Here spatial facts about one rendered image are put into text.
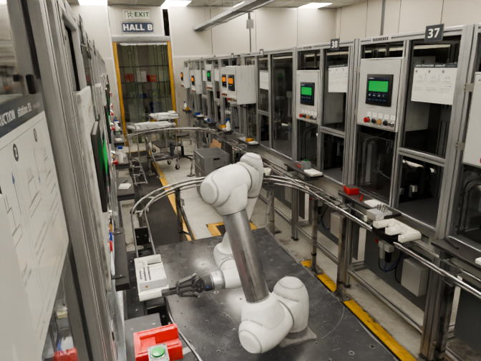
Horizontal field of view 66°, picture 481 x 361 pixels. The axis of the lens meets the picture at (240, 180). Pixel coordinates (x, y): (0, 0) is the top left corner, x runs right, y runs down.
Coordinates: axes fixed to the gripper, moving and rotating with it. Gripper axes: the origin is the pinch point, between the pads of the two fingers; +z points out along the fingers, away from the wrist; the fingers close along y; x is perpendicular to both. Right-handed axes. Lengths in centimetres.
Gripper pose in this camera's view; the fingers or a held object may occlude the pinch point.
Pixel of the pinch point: (169, 291)
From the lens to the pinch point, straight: 184.1
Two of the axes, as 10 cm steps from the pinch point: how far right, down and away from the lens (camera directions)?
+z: -9.4, 1.3, -3.0
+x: 3.3, 2.7, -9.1
